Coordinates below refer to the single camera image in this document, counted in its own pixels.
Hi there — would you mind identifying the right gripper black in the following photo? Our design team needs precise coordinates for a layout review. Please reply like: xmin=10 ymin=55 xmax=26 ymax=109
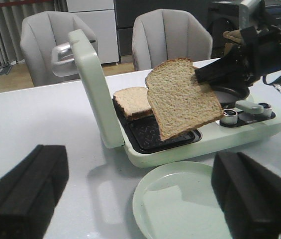
xmin=195 ymin=26 xmax=281 ymax=89

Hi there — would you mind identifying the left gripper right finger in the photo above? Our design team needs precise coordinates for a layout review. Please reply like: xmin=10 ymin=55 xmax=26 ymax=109
xmin=211 ymin=152 xmax=281 ymax=239

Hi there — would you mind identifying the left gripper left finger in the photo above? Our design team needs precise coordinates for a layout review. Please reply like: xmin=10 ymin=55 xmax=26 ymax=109
xmin=0 ymin=145 xmax=69 ymax=239

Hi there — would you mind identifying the bread slice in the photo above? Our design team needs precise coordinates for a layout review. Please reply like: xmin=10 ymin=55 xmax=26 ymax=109
xmin=113 ymin=87 xmax=153 ymax=121
xmin=145 ymin=58 xmax=223 ymax=141

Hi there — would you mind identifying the green sandwich maker lid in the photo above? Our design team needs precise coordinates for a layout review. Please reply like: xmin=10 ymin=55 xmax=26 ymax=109
xmin=51 ymin=29 xmax=125 ymax=148

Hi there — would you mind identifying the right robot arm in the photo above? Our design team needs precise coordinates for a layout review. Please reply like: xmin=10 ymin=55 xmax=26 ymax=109
xmin=195 ymin=0 xmax=281 ymax=88

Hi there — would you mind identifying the black round frying pan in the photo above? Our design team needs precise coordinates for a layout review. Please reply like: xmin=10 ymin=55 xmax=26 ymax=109
xmin=212 ymin=85 xmax=266 ymax=115

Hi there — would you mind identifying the beige cushion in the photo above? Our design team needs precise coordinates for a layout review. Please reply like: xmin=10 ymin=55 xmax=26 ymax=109
xmin=222 ymin=29 xmax=243 ymax=55

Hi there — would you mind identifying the left silver control knob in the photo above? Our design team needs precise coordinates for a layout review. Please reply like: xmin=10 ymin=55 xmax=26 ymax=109
xmin=220 ymin=109 xmax=238 ymax=125

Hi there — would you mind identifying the silver control knob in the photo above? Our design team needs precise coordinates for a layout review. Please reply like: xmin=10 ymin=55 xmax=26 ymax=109
xmin=220 ymin=109 xmax=238 ymax=125
xmin=257 ymin=103 xmax=272 ymax=118

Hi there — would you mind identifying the right silver control knob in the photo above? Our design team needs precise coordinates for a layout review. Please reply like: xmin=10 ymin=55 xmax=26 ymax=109
xmin=257 ymin=103 xmax=272 ymax=118

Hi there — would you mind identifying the right grey chair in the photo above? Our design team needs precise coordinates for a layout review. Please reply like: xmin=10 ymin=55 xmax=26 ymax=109
xmin=132 ymin=9 xmax=213 ymax=71

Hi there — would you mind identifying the grey chair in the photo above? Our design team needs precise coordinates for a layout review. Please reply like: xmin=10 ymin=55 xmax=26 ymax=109
xmin=20 ymin=11 xmax=98 ymax=87
xmin=132 ymin=9 xmax=213 ymax=71

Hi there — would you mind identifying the light green plate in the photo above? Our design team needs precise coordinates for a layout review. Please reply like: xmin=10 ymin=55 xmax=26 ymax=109
xmin=132 ymin=161 xmax=231 ymax=239

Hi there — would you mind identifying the left grey chair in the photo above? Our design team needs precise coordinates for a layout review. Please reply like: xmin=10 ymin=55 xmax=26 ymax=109
xmin=20 ymin=11 xmax=98 ymax=87

